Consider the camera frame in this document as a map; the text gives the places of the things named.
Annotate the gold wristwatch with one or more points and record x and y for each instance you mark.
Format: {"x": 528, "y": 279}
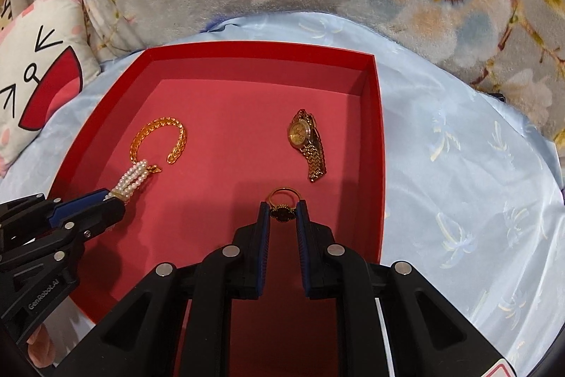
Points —
{"x": 307, "y": 145}

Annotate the light blue satin sheet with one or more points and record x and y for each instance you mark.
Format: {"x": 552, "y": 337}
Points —
{"x": 463, "y": 182}

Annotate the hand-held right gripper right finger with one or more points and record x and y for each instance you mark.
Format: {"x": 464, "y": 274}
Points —
{"x": 303, "y": 244}

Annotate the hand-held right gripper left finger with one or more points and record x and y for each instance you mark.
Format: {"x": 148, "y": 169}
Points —
{"x": 263, "y": 244}

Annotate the white cartoon face pillow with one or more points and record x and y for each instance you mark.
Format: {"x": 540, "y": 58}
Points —
{"x": 35, "y": 72}

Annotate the red cardboard box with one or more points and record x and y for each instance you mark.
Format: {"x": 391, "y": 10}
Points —
{"x": 229, "y": 182}

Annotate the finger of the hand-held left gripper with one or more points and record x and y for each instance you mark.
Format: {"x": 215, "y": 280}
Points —
{"x": 103, "y": 214}
{"x": 95, "y": 198}

